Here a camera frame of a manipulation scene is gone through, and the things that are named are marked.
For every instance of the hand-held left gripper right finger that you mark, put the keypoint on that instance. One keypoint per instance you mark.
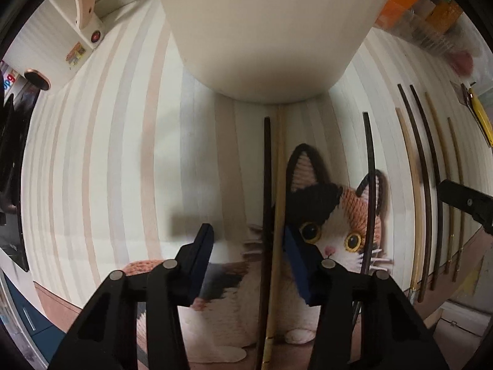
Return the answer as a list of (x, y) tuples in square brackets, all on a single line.
[(298, 266)]

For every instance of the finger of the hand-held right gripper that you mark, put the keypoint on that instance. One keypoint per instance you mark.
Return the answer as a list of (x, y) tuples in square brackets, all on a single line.
[(466, 200)]

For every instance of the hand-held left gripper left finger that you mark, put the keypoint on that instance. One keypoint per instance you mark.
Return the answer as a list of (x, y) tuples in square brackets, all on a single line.
[(204, 254)]

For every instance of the cream chopstick holder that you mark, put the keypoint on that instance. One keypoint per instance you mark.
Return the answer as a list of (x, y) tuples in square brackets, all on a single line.
[(269, 27)]

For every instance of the knitted calico cat mat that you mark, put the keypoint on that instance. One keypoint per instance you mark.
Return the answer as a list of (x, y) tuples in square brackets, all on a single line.
[(335, 208)]

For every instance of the blue cabinet door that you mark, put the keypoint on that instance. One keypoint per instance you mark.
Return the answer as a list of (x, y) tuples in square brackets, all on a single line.
[(23, 316)]

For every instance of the clear bag of snacks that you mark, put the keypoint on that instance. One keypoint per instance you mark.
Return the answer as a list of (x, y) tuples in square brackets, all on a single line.
[(423, 11)]

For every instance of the black induction cooker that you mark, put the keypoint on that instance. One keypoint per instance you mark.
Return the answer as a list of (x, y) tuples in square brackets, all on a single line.
[(15, 200)]

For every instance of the pink and white kettle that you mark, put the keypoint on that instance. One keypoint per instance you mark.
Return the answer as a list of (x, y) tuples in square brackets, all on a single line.
[(86, 27)]

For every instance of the colourful cartoon wall sticker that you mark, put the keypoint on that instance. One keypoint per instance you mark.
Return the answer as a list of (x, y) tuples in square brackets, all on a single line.
[(5, 81)]

